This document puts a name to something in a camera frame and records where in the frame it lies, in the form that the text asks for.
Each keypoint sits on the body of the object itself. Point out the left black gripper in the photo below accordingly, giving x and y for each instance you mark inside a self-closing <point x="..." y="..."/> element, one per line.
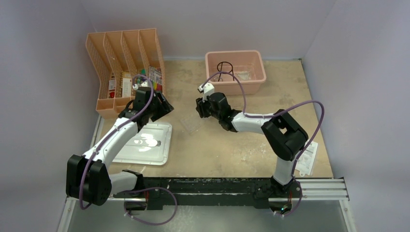
<point x="164" y="108"/>

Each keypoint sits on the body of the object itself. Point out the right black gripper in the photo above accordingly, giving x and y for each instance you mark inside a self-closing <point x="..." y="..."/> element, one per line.
<point x="201" y="108"/>

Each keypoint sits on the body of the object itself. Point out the clear plastic well plate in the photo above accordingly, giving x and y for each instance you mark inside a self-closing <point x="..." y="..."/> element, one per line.
<point x="192" y="122"/>

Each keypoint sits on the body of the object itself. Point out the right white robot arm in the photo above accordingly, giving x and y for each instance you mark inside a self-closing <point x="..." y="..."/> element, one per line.
<point x="285" y="136"/>

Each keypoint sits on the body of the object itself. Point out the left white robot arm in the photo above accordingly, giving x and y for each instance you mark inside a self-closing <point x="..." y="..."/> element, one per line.
<point x="87" y="177"/>

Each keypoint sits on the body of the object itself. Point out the colourful items in organizer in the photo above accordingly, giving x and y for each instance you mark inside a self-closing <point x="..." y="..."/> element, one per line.
<point x="155" y="75"/>

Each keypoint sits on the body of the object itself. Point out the white red box in organizer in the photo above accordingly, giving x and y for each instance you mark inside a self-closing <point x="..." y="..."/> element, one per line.
<point x="123" y="88"/>

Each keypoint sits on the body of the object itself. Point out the pink plastic bin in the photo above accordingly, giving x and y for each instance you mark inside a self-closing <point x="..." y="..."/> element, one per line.
<point x="242" y="60"/>

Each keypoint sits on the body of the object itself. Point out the peach slotted file organizer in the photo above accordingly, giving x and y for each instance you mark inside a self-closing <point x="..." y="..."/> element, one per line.
<point x="115" y="52"/>

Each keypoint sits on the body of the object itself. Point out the white instruction sheet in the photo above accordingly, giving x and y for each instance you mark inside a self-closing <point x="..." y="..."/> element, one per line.
<point x="306" y="161"/>

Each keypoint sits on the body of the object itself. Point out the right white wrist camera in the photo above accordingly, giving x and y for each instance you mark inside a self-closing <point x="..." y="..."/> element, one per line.
<point x="206" y="89"/>

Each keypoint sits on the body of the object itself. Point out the black wire tripod stand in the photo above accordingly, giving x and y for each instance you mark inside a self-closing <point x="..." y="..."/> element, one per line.
<point x="223" y="66"/>

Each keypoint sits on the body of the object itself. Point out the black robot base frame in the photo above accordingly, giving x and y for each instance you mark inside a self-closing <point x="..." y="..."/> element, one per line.
<point x="257" y="192"/>

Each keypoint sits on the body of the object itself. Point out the aluminium rail frame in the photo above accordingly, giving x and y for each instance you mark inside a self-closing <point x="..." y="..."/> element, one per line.
<point x="313" y="189"/>

